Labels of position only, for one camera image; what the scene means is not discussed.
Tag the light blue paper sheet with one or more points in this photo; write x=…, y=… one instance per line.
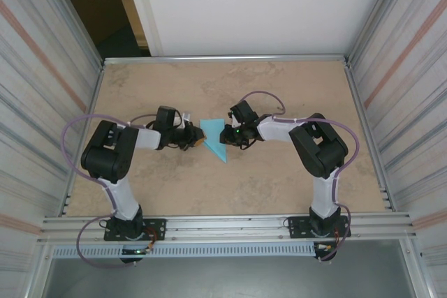
x=213, y=127

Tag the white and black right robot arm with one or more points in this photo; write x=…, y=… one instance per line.
x=321, y=151

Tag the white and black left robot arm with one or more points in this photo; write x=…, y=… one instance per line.
x=104, y=158

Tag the aluminium left table edge bar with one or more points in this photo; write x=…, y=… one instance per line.
x=92, y=102

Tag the aluminium table edge bar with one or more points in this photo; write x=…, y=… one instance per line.
x=92, y=102
x=358, y=102

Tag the aluminium right table edge bar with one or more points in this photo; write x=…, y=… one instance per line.
x=358, y=102

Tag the small green-lit circuit board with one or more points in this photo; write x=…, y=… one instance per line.
x=138, y=251

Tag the grey metal lower panel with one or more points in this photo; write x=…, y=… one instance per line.
x=227, y=277

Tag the small connector board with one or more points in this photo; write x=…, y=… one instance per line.
x=324, y=247

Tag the striped translucent left side panel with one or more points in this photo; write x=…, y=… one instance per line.
x=35, y=102

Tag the striped translucent panel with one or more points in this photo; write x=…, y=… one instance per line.
x=35, y=102
x=412, y=102

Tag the striped translucent right side panel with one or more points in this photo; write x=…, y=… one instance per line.
x=412, y=102

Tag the aluminium rail behind table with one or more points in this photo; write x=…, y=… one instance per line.
x=227, y=59

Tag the wide aluminium mounting rail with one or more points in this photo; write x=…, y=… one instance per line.
x=227, y=228

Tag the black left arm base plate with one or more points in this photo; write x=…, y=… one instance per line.
x=157, y=228

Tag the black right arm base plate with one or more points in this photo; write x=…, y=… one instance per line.
x=297, y=228

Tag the aluminium left corner post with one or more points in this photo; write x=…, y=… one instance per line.
x=74, y=15

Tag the aluminium corner post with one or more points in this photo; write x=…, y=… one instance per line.
x=376, y=15
x=74, y=15

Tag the aluminium right corner post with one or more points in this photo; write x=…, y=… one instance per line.
x=376, y=15

